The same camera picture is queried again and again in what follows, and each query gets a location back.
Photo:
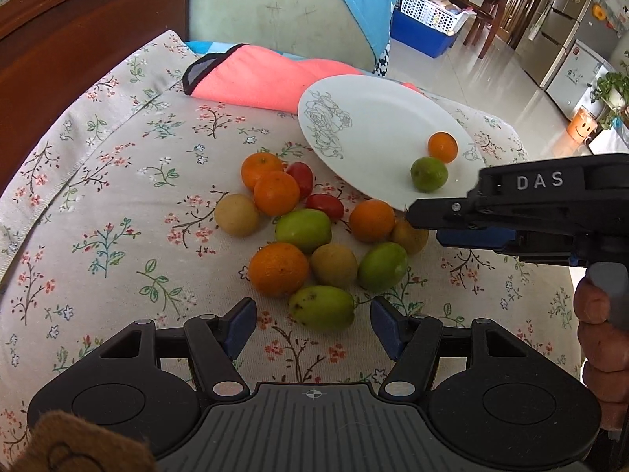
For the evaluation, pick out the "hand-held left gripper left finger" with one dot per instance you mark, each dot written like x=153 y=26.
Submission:
x=241 y=327

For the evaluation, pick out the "floral beige cloth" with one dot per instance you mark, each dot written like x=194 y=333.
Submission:
x=123 y=206

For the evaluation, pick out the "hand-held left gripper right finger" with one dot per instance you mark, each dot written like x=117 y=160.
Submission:
x=388 y=327

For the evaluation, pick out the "orange mandarin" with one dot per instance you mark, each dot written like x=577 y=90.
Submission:
x=442 y=146
x=372 y=220
x=260 y=166
x=276 y=194
x=278 y=269

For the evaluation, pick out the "blue and grey-green cushion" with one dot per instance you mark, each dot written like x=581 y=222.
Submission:
x=275 y=5

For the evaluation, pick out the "silver refrigerator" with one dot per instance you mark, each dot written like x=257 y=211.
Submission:
x=565 y=24

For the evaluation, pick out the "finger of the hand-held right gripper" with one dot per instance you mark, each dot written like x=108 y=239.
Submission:
x=467 y=238
x=437 y=214

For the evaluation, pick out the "orange smiley bucket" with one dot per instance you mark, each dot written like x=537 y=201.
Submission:
x=581 y=125

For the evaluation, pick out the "green potted plant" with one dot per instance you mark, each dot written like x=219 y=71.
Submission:
x=612 y=88

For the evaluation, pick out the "brown plush toy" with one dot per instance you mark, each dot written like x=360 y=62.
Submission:
x=83 y=442

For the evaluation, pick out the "pink cloth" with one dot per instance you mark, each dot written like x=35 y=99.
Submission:
x=265 y=76

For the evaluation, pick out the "brown kiwi fruit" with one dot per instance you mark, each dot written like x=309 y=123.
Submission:
x=412 y=238
x=237 y=214
x=334 y=264

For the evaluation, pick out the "dark wooden bed frame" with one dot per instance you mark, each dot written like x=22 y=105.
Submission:
x=83 y=19

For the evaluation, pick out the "white plastic basket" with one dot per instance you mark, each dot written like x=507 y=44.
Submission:
x=427 y=10

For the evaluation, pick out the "red cherry tomato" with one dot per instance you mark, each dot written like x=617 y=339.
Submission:
x=325 y=206
x=301 y=179

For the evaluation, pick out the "blue plastic box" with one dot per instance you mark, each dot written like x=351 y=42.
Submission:
x=422 y=37

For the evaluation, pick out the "houndstooth checked blanket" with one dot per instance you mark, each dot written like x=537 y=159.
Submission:
x=382 y=61

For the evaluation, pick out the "white plate with line print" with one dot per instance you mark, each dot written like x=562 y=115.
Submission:
x=373 y=123

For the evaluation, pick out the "person's right hand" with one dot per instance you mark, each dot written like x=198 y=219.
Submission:
x=597 y=349

